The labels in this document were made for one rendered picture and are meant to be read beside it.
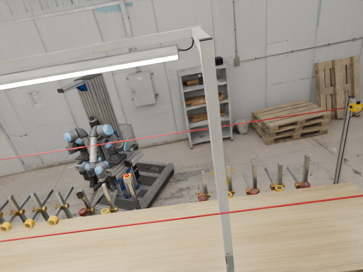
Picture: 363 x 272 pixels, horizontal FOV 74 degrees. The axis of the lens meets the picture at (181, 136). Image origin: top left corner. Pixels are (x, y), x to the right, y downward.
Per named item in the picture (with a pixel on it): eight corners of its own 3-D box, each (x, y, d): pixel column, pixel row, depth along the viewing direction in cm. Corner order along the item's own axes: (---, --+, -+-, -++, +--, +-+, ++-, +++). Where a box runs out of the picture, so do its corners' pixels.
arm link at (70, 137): (80, 151, 320) (80, 135, 274) (68, 157, 312) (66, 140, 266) (75, 144, 322) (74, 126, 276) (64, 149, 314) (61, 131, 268)
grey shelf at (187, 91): (187, 139, 535) (175, 69, 463) (227, 131, 538) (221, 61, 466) (190, 149, 495) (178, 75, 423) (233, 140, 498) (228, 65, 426)
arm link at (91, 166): (86, 124, 258) (85, 170, 250) (95, 124, 256) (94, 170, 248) (92, 127, 269) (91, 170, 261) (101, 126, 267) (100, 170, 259)
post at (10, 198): (29, 227, 270) (8, 195, 248) (32, 226, 270) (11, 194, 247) (27, 230, 267) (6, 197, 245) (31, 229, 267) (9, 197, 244)
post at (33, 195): (51, 224, 268) (31, 191, 246) (53, 224, 268) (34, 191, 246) (49, 227, 265) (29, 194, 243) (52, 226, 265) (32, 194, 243)
